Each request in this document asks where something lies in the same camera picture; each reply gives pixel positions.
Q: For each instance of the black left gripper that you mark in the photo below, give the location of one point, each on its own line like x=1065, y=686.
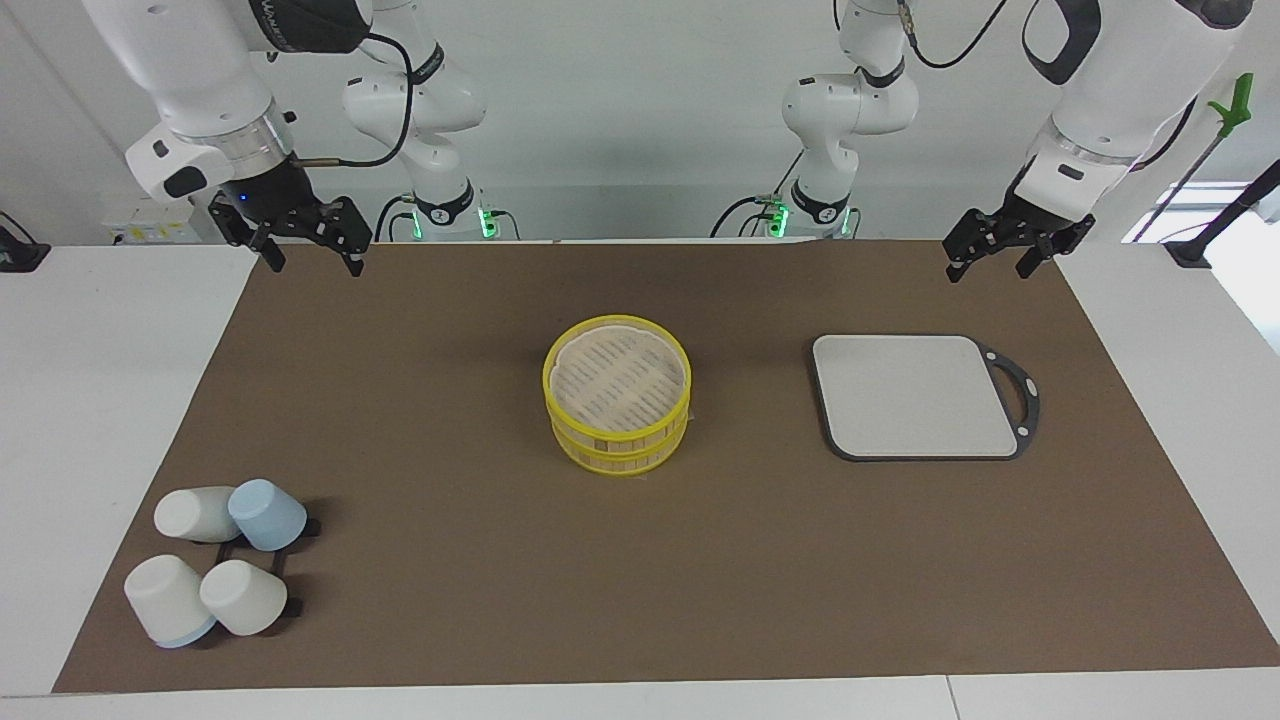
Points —
x=1035, y=225

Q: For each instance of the brown table mat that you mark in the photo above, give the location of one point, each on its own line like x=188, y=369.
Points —
x=450, y=560

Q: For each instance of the grey cutting board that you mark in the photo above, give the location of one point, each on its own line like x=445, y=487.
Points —
x=900, y=400

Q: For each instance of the yellow bamboo steamer basket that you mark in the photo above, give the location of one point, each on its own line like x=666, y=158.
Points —
x=620, y=458

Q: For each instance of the white power box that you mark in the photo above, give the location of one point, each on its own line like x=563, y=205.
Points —
x=140, y=225

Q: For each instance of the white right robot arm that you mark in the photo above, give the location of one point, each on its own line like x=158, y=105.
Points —
x=190, y=60

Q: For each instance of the white ceramic cup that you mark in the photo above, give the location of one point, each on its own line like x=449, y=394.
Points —
x=240, y=597
x=190, y=513

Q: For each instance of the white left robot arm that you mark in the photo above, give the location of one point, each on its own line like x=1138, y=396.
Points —
x=1130, y=60

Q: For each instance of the black stand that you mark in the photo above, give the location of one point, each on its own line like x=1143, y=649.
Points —
x=1225, y=215

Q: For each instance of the green-tipped grey rod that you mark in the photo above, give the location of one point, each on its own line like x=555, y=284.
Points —
x=1232, y=105

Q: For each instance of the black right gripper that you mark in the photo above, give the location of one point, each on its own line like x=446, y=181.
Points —
x=270, y=205

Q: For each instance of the black cup rack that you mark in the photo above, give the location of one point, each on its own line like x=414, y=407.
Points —
x=311, y=526

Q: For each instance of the black clamp block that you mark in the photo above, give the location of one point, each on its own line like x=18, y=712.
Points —
x=20, y=255

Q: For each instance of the light blue cup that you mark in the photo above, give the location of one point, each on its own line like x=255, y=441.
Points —
x=265, y=512

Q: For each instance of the white cup blue rim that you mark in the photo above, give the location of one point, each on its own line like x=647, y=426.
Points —
x=165, y=598

